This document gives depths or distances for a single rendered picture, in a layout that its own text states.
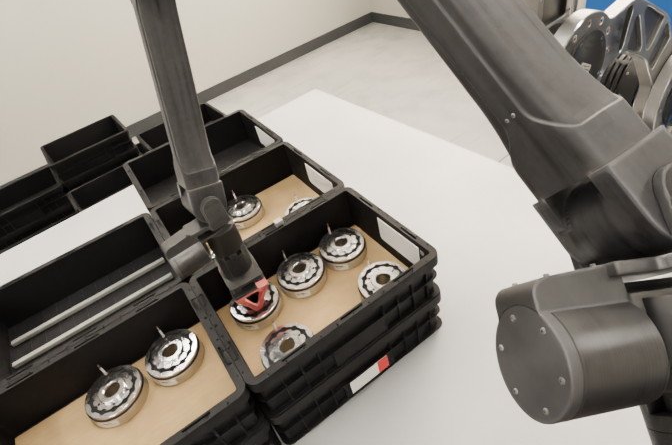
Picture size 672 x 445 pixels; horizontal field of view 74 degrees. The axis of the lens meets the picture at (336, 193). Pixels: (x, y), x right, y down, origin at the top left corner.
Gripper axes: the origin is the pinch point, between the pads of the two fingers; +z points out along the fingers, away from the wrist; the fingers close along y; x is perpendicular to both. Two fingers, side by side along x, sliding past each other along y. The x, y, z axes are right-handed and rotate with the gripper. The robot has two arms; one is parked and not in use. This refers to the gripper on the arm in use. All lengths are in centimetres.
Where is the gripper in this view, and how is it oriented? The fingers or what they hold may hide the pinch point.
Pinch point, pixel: (252, 296)
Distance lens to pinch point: 94.1
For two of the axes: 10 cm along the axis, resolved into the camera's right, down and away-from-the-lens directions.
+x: 8.4, -4.5, 2.9
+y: 5.0, 4.6, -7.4
